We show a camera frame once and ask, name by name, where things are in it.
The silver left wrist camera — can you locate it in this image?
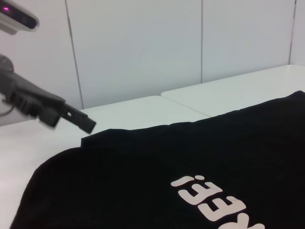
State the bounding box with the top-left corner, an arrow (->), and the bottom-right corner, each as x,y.
0,0 -> 40,35

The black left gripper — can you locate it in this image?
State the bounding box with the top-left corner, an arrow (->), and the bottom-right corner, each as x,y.
0,71 -> 97,134

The black shirt with white print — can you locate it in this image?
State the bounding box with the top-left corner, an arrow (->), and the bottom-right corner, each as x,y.
9,90 -> 305,229

